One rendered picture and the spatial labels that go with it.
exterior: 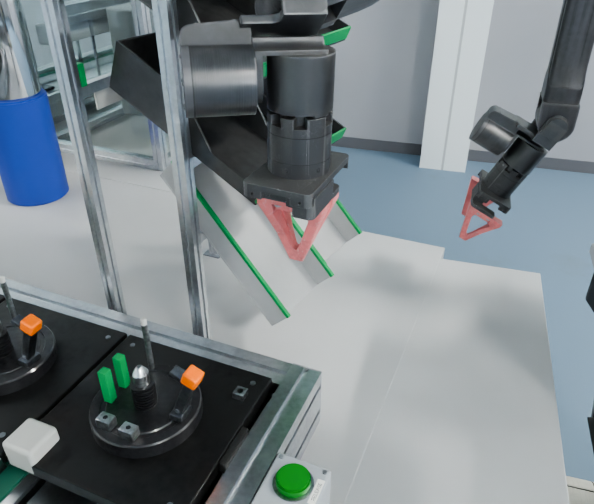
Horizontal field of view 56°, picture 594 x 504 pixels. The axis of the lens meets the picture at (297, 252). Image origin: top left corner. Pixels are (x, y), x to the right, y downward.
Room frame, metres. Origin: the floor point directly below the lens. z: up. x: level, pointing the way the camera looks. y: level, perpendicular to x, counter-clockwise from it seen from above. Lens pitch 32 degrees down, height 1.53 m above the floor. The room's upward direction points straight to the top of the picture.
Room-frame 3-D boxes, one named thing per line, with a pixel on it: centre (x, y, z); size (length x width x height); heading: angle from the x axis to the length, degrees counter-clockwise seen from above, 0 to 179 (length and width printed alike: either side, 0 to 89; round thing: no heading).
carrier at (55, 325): (0.60, 0.42, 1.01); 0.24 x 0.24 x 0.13; 67
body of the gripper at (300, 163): (0.48, 0.00, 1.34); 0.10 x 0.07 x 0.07; 157
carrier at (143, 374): (0.51, 0.19, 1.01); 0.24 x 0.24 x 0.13; 67
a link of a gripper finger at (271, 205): (0.49, -0.01, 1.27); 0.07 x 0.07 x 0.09; 67
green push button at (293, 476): (0.41, 0.00, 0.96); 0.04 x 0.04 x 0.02
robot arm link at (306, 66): (0.48, 0.00, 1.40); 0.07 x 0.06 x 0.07; 102
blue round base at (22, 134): (1.38, 0.70, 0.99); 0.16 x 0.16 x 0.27
